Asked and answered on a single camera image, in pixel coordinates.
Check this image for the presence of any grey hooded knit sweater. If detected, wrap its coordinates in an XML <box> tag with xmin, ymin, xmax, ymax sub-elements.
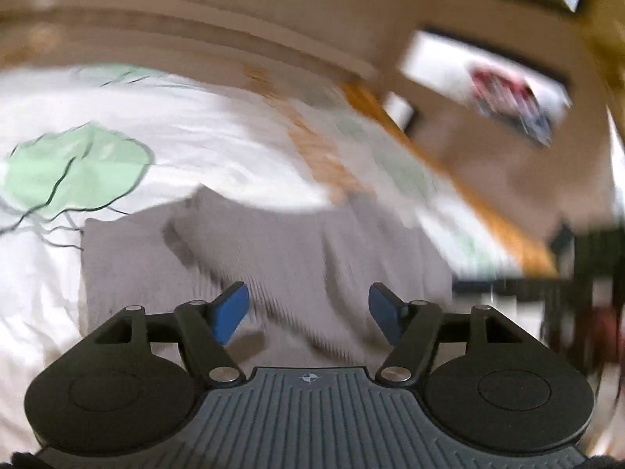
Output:
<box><xmin>80</xmin><ymin>188</ymin><xmax>455</xmax><ymax>367</ymax></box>

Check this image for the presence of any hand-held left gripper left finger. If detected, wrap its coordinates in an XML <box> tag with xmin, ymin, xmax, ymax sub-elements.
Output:
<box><xmin>80</xmin><ymin>282</ymin><xmax>250</xmax><ymax>386</ymax></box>

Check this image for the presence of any wooden bed frame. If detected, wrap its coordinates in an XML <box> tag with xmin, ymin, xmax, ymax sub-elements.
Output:
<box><xmin>0</xmin><ymin>0</ymin><xmax>625</xmax><ymax>255</ymax></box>

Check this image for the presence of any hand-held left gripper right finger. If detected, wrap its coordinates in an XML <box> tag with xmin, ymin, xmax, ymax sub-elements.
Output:
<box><xmin>368</xmin><ymin>282</ymin><xmax>538</xmax><ymax>386</ymax></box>

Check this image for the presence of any white leaf print duvet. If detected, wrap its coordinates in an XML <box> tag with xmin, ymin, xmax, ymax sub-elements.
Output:
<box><xmin>0</xmin><ymin>61</ymin><xmax>518</xmax><ymax>450</ymax></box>

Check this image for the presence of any red patterned cloth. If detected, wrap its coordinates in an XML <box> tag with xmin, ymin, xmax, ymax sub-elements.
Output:
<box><xmin>469</xmin><ymin>61</ymin><xmax>555</xmax><ymax>147</ymax></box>

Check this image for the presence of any yellow bed sheet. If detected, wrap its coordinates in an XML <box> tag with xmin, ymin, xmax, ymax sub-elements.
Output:
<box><xmin>339</xmin><ymin>81</ymin><xmax>560</xmax><ymax>277</ymax></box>

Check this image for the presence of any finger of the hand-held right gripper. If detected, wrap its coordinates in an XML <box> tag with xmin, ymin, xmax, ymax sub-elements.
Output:
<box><xmin>453</xmin><ymin>277</ymin><xmax>577</xmax><ymax>300</ymax></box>

